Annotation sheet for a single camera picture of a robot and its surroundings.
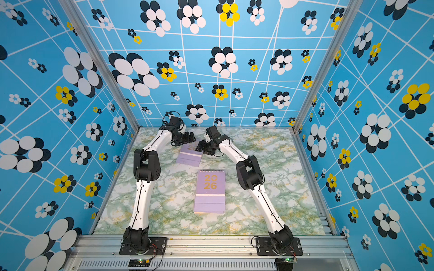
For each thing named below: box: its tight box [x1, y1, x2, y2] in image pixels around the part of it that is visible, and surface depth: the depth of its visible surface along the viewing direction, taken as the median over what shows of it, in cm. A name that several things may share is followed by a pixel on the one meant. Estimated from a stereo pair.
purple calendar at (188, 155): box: [175, 138, 204, 168], surface depth 107 cm
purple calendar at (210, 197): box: [193, 169, 226, 214], surface depth 86 cm
